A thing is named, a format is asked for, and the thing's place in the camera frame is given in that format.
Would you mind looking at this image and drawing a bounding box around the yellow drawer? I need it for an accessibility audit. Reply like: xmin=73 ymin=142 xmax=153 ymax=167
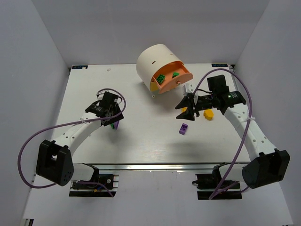
xmin=150 ymin=81 xmax=160 ymax=92

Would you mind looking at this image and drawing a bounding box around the purple cable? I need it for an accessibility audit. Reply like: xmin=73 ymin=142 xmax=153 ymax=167
xmin=19 ymin=88 xmax=127 ymax=197
xmin=194 ymin=68 xmax=253 ymax=200

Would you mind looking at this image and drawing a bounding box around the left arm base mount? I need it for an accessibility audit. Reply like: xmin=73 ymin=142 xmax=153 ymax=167
xmin=69 ymin=164 xmax=119 ymax=198

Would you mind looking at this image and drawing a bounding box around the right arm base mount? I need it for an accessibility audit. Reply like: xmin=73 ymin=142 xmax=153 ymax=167
xmin=191 ymin=173 xmax=243 ymax=201

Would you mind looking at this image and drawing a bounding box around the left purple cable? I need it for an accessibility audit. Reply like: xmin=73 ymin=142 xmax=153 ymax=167
xmin=19 ymin=88 xmax=127 ymax=197

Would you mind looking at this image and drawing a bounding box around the green small lego brick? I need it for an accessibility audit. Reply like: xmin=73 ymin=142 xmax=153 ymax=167
xmin=172 ymin=72 xmax=179 ymax=78

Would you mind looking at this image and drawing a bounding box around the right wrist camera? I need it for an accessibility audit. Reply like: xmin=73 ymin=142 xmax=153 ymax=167
xmin=182 ymin=83 xmax=194 ymax=96

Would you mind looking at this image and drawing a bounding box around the blue label sticker left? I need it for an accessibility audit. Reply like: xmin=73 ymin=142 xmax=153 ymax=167
xmin=71 ymin=65 xmax=88 ymax=70

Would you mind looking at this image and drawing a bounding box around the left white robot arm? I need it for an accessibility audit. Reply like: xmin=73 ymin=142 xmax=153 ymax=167
xmin=36 ymin=90 xmax=125 ymax=186

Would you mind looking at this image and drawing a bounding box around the white cylindrical drawer cabinet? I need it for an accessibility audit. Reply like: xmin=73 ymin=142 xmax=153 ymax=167
xmin=136 ymin=44 xmax=182 ymax=94

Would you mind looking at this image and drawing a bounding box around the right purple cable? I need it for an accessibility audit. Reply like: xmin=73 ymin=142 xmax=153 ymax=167
xmin=194 ymin=68 xmax=253 ymax=200

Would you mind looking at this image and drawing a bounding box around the blue label sticker right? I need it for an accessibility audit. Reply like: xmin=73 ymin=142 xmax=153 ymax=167
xmin=211 ymin=63 xmax=228 ymax=68

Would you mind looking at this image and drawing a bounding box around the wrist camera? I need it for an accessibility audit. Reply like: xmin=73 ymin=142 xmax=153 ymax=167
xmin=96 ymin=92 xmax=105 ymax=100
xmin=182 ymin=83 xmax=194 ymax=96

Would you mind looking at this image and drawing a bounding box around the blue label sticker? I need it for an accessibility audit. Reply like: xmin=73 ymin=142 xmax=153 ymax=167
xmin=71 ymin=65 xmax=88 ymax=70
xmin=211 ymin=63 xmax=228 ymax=68

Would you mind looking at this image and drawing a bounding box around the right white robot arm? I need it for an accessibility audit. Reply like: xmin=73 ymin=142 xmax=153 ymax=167
xmin=176 ymin=75 xmax=290 ymax=189

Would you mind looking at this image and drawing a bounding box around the purple rectangular lego brick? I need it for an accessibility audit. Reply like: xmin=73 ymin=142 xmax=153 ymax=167
xmin=113 ymin=121 xmax=119 ymax=129

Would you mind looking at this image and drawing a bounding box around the purple sloped lego brick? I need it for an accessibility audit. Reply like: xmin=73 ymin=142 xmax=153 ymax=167
xmin=179 ymin=123 xmax=188 ymax=135

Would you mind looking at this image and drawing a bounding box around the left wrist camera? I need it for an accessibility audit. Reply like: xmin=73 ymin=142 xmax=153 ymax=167
xmin=96 ymin=92 xmax=105 ymax=100

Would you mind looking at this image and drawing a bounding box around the yellow round lego piece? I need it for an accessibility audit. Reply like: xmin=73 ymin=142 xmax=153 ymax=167
xmin=203 ymin=109 xmax=214 ymax=121

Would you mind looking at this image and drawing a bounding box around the aluminium table rail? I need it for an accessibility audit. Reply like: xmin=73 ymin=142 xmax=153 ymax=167
xmin=88 ymin=163 xmax=219 ymax=171

